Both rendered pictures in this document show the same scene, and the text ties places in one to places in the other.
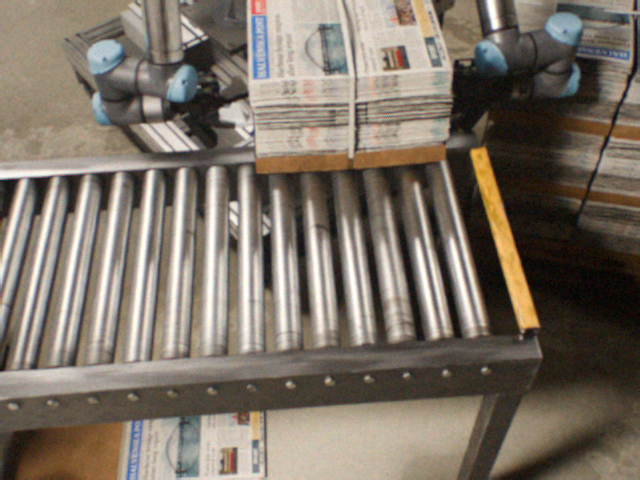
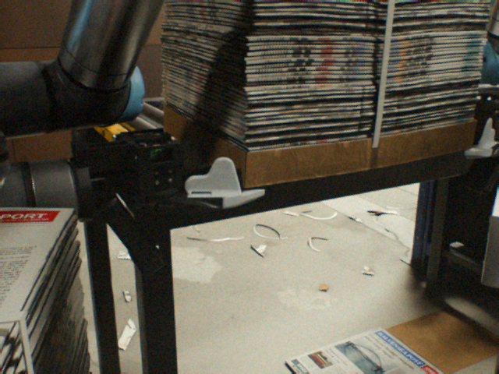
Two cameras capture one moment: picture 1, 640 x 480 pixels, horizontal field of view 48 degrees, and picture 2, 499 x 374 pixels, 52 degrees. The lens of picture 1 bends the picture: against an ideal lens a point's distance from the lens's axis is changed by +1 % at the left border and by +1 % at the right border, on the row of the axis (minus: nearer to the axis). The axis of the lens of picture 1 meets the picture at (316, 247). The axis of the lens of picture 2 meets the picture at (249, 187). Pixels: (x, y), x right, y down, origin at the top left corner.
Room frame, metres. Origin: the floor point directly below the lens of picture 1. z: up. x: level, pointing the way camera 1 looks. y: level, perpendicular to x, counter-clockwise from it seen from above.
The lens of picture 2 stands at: (1.81, -0.50, 0.98)
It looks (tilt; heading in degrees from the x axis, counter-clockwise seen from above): 18 degrees down; 154
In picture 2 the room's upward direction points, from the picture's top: straight up
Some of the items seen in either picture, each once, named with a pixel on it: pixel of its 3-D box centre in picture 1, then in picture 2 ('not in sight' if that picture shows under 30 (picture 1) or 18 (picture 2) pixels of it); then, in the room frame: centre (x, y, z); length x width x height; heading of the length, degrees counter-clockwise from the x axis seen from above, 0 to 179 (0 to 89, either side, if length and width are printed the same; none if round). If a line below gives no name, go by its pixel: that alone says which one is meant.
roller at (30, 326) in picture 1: (43, 270); not in sight; (0.82, 0.51, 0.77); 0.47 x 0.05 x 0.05; 2
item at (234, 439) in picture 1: (195, 430); (364, 368); (0.83, 0.35, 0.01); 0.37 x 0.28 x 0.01; 92
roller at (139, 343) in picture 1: (147, 263); not in sight; (0.83, 0.32, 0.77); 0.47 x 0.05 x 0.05; 2
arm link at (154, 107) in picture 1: (157, 105); not in sight; (1.24, 0.33, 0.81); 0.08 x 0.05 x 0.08; 1
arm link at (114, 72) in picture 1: (118, 71); not in sight; (1.23, 0.39, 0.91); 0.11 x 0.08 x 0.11; 71
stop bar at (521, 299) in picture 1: (502, 231); (93, 117); (0.84, -0.35, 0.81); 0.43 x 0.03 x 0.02; 2
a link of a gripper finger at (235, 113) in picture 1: (238, 113); not in sight; (1.19, 0.15, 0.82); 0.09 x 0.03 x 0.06; 64
